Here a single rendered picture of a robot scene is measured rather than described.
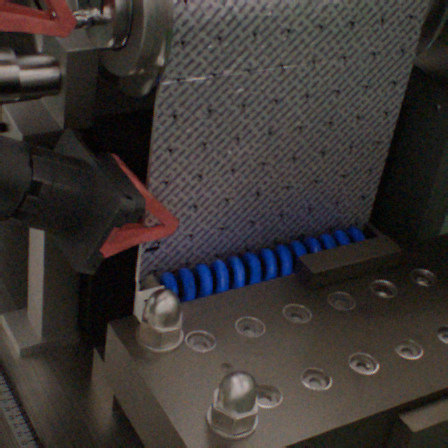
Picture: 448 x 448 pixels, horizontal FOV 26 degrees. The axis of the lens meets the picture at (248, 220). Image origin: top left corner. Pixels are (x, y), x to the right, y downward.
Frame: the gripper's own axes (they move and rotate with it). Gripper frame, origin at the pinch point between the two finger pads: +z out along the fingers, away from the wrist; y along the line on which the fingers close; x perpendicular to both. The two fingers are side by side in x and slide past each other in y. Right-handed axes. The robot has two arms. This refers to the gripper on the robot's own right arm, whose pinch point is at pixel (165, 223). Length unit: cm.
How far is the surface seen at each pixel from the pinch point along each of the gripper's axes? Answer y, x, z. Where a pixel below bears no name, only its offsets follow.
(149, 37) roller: -0.5, 13.1, -10.2
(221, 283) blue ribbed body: 3.5, -2.3, 5.6
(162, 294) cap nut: 7.0, -2.3, -2.9
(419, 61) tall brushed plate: -7.6, 20.1, 23.5
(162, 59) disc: 0.9, 12.4, -9.3
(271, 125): 0.2, 10.8, 3.7
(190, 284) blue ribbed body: 3.2, -3.1, 2.9
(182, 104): 0.2, 9.7, -5.1
